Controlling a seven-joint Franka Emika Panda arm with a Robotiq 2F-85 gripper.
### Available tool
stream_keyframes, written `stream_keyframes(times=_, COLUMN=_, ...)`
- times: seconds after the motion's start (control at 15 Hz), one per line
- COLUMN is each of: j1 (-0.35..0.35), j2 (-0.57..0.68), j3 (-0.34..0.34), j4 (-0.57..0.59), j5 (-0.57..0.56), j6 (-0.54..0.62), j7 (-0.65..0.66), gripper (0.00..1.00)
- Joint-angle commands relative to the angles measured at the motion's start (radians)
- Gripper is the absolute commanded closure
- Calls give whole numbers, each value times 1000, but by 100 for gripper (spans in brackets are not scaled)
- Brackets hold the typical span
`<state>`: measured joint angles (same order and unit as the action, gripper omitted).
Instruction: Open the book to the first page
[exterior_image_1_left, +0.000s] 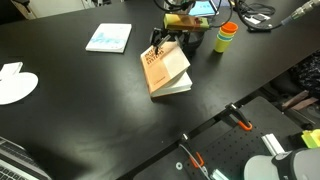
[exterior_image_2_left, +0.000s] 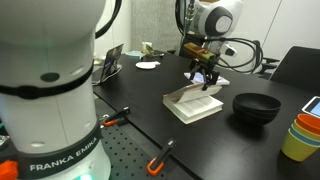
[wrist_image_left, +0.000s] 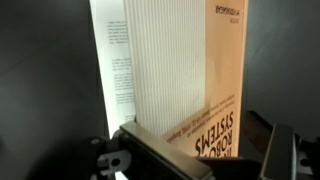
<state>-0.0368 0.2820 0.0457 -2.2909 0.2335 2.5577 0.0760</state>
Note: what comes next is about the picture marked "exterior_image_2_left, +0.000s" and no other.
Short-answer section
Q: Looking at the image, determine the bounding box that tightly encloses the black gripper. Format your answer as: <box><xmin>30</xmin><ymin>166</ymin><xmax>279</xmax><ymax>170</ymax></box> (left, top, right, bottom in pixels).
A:
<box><xmin>188</xmin><ymin>57</ymin><xmax>221</xmax><ymax>92</ymax></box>

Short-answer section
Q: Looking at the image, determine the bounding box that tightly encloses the white paperback book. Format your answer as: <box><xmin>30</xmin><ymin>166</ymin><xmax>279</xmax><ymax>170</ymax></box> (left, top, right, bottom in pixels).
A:
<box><xmin>162</xmin><ymin>82</ymin><xmax>224</xmax><ymax>125</ymax></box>

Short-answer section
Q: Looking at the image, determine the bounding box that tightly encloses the purple white notebook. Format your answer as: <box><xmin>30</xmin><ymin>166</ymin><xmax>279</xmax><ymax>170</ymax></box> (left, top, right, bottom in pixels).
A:
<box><xmin>183</xmin><ymin>71</ymin><xmax>231</xmax><ymax>86</ymax></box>

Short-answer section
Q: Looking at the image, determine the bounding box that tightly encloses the white paper plate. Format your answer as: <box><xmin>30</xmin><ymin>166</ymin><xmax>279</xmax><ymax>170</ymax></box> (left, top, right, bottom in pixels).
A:
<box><xmin>135</xmin><ymin>60</ymin><xmax>162</xmax><ymax>71</ymax></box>

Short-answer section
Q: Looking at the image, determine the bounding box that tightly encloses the black bowl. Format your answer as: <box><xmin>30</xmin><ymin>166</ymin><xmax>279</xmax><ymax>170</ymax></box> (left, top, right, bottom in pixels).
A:
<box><xmin>232</xmin><ymin>104</ymin><xmax>281</xmax><ymax>126</ymax></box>
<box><xmin>232</xmin><ymin>92</ymin><xmax>282</xmax><ymax>116</ymax></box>

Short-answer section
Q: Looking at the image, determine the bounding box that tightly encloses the small printed box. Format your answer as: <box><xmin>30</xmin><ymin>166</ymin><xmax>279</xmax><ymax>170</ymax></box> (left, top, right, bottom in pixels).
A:
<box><xmin>141</xmin><ymin>41</ymin><xmax>156</xmax><ymax>58</ymax></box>

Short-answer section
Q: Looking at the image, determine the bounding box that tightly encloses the black office chair with armrests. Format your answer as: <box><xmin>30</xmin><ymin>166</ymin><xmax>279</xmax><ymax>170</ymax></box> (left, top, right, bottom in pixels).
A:
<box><xmin>251</xmin><ymin>39</ymin><xmax>281</xmax><ymax>80</ymax></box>

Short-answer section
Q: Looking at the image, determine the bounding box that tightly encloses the light blue flat packet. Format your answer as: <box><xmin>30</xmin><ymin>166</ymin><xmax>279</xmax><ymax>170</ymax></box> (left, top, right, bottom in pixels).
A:
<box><xmin>125</xmin><ymin>50</ymin><xmax>145</xmax><ymax>60</ymax></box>

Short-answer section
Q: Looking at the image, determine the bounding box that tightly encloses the gray felt partition panel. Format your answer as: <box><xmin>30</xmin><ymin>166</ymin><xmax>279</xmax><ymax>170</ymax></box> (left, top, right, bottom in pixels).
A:
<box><xmin>130</xmin><ymin>0</ymin><xmax>183</xmax><ymax>54</ymax></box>

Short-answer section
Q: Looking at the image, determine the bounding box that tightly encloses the black orange spring clamp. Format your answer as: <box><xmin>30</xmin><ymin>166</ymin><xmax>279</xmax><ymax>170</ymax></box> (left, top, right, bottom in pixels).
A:
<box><xmin>101</xmin><ymin>106</ymin><xmax>132</xmax><ymax>128</ymax></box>
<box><xmin>146</xmin><ymin>137</ymin><xmax>177</xmax><ymax>177</ymax></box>

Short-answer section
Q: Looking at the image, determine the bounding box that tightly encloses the silver laptop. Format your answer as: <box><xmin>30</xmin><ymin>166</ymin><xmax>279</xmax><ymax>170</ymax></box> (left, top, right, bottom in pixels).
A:
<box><xmin>91</xmin><ymin>43</ymin><xmax>125</xmax><ymax>86</ymax></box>

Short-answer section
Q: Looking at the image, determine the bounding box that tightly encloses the black perforated mounting board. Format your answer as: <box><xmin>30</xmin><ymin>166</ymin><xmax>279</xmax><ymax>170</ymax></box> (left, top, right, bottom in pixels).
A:
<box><xmin>99</xmin><ymin>123</ymin><xmax>188</xmax><ymax>180</ymax></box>

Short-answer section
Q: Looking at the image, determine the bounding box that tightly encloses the orange plastic cup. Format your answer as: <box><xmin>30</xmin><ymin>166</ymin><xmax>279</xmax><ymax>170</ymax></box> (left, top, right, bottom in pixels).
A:
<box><xmin>295</xmin><ymin>113</ymin><xmax>320</xmax><ymax>136</ymax></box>

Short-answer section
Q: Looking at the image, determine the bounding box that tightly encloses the teal plastic cup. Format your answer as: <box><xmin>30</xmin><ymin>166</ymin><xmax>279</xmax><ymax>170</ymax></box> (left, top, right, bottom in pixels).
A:
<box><xmin>290</xmin><ymin>123</ymin><xmax>320</xmax><ymax>144</ymax></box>

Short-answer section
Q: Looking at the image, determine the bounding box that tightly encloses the blue plastic cup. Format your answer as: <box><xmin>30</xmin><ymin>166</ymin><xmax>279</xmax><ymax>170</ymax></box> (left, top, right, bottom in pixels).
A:
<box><xmin>288</xmin><ymin>128</ymin><xmax>320</xmax><ymax>148</ymax></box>

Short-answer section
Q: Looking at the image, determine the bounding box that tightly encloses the yellow green plastic cup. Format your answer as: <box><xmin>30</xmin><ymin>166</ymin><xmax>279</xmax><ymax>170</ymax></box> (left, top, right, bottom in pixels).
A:
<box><xmin>280</xmin><ymin>130</ymin><xmax>320</xmax><ymax>163</ymax></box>

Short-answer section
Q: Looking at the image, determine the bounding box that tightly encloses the orange round button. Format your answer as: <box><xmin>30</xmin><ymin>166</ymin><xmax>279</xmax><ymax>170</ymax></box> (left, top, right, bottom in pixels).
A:
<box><xmin>0</xmin><ymin>159</ymin><xmax>20</xmax><ymax>180</ymax></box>

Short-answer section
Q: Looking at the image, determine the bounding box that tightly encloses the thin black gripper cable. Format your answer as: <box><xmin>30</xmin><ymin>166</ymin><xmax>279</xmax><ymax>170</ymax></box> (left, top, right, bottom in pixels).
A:
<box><xmin>199</xmin><ymin>35</ymin><xmax>265</xmax><ymax>74</ymax></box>

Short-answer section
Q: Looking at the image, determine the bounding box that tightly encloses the thick black cable silver connector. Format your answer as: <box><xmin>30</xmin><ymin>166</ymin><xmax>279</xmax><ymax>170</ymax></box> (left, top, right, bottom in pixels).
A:
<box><xmin>94</xmin><ymin>0</ymin><xmax>197</xmax><ymax>40</ymax></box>

